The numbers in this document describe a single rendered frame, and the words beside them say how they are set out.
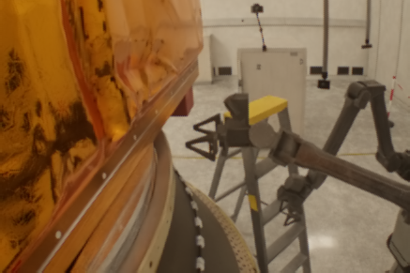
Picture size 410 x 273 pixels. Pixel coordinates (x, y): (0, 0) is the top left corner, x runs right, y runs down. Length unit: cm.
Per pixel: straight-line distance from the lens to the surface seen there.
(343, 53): 819
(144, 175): 61
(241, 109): 64
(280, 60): 368
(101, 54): 45
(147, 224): 55
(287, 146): 67
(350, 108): 106
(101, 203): 52
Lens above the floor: 209
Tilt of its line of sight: 21 degrees down
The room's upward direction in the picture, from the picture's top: 4 degrees counter-clockwise
